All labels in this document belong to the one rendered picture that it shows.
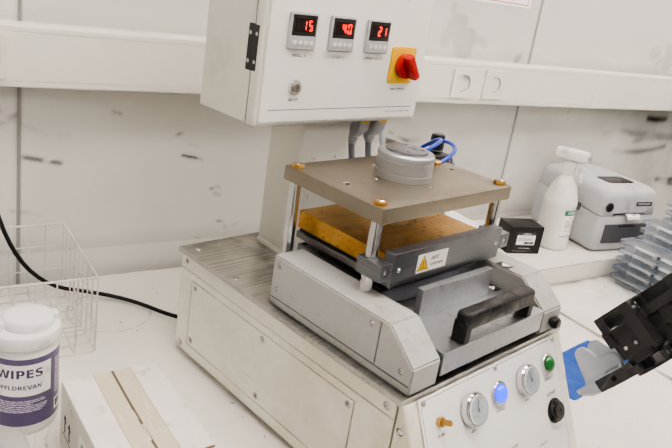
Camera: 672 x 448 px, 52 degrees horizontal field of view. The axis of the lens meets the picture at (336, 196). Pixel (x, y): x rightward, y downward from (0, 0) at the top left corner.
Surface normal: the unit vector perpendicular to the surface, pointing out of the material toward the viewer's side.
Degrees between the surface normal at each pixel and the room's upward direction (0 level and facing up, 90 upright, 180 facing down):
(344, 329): 90
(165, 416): 2
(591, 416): 0
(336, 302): 90
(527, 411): 65
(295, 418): 90
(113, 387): 2
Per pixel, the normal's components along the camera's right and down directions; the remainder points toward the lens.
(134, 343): 0.15, -0.94
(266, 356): -0.72, 0.11
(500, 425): 0.68, -0.11
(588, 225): -0.89, 0.02
